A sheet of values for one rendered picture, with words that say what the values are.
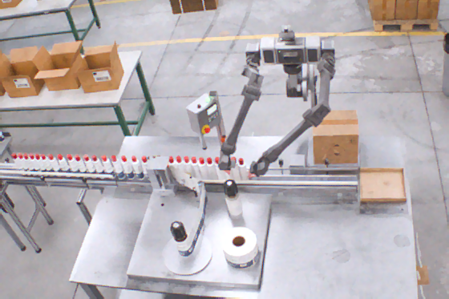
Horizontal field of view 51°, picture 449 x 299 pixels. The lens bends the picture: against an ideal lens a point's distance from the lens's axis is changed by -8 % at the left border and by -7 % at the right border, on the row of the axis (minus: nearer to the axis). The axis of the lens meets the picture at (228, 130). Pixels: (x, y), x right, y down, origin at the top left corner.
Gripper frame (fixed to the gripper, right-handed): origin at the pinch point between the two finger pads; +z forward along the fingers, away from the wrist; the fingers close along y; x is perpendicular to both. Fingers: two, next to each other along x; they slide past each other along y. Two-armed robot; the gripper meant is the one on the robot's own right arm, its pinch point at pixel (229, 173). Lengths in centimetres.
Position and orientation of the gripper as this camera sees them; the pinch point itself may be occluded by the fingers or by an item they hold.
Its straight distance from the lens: 325.4
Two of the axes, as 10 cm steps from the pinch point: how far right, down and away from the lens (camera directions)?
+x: 1.4, -6.8, 7.2
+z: 1.6, 7.3, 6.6
